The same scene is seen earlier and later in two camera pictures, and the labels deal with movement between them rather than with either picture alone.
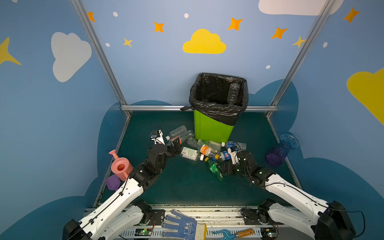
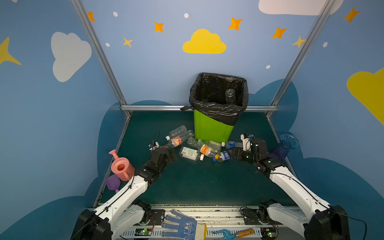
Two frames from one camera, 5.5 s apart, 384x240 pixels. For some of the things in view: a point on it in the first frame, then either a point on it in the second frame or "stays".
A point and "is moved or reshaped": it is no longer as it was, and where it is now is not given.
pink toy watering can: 121,167 stays
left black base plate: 157,217 stays
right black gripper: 229,167 to 240,153
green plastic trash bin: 206,128 stays
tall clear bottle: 233,94 is moved or reshaped
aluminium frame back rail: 150,108 stays
